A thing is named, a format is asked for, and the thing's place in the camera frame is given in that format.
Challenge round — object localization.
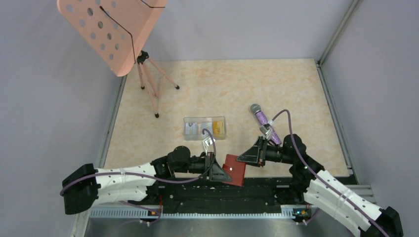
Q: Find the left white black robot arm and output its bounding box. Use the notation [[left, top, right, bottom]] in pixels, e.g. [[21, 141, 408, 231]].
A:
[[60, 146, 232, 215]]

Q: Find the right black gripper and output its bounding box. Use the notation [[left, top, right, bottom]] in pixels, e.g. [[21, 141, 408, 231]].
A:
[[237, 136, 294, 167]]

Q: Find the silver credit card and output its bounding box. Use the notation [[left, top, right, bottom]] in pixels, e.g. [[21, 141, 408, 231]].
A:
[[185, 122, 198, 136]]

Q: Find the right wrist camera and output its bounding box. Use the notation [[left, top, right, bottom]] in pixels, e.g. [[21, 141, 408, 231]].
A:
[[259, 124, 273, 140]]

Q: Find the clear plastic card tray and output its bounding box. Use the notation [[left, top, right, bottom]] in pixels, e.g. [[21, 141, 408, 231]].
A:
[[183, 117, 227, 141]]

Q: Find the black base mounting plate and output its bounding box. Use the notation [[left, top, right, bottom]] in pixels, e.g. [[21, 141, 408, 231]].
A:
[[126, 177, 323, 215]]

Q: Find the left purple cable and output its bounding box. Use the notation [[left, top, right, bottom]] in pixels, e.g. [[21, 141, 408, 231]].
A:
[[59, 128, 217, 197]]

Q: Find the aluminium frame rail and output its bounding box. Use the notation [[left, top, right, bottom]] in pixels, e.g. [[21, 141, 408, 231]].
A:
[[78, 185, 377, 219]]

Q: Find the white credit card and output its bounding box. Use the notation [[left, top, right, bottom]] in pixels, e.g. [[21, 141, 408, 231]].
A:
[[200, 122, 213, 135]]

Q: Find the purple cable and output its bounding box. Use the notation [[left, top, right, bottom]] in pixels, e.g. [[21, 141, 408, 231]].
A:
[[270, 109, 390, 237], [59, 128, 217, 197]]

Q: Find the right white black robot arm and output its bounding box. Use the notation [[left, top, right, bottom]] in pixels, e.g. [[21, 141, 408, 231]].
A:
[[237, 134, 404, 237]]

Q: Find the purple glitter microphone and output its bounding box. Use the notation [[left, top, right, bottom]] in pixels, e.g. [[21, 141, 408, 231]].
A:
[[250, 104, 282, 146]]

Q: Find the pink perforated music stand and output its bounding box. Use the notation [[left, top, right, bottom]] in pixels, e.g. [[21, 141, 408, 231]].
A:
[[56, 0, 180, 118]]

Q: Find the red leather card holder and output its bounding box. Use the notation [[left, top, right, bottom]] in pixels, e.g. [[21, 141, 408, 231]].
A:
[[222, 154, 246, 187]]

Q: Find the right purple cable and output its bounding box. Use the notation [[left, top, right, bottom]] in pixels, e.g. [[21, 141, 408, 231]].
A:
[[270, 109, 390, 237]]

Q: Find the yellow credit card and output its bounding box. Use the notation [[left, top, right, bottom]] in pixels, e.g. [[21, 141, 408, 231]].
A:
[[212, 120, 226, 137]]

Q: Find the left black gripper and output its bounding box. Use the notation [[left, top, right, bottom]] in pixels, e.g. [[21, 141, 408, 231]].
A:
[[174, 152, 231, 182]]

